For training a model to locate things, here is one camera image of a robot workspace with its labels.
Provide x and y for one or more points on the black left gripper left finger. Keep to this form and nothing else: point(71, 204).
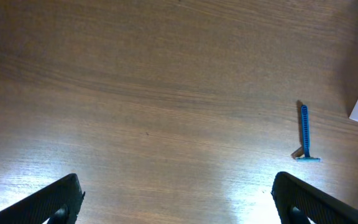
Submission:
point(59, 202)

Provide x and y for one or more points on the blue disposable razor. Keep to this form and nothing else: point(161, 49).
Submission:
point(305, 130)

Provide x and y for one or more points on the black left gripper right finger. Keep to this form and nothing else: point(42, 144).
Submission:
point(299, 202)

